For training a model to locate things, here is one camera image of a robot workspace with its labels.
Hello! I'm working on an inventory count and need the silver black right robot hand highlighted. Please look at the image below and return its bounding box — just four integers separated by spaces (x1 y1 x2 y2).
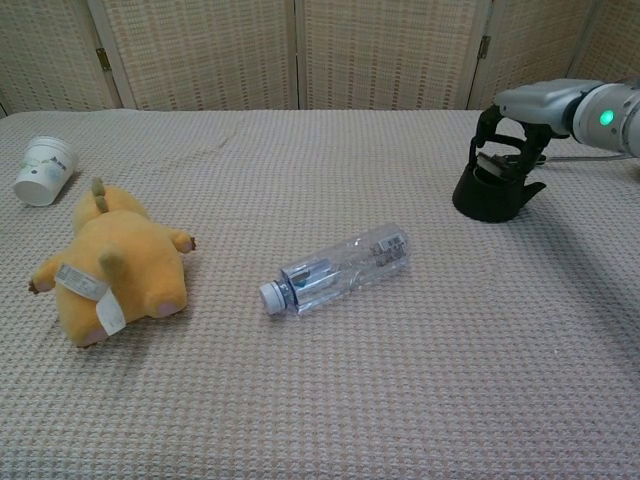
469 78 596 175

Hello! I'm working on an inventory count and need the woven folding screen panel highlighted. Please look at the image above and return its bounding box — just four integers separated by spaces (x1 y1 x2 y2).
0 0 124 114
465 0 604 111
293 0 492 111
553 0 640 101
87 0 302 112

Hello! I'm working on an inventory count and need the white paper cup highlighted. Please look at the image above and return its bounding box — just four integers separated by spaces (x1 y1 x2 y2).
12 136 80 208

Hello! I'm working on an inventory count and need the black cast iron teapot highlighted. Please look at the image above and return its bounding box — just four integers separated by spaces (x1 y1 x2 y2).
451 149 548 223

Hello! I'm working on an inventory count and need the beige waffle tablecloth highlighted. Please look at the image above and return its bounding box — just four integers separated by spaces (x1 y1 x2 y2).
0 108 640 480

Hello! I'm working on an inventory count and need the yellow plush toy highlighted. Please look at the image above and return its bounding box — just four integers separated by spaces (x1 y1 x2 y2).
27 177 200 349

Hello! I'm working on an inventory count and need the clear plastic water bottle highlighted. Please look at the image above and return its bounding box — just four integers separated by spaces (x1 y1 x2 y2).
258 224 412 317

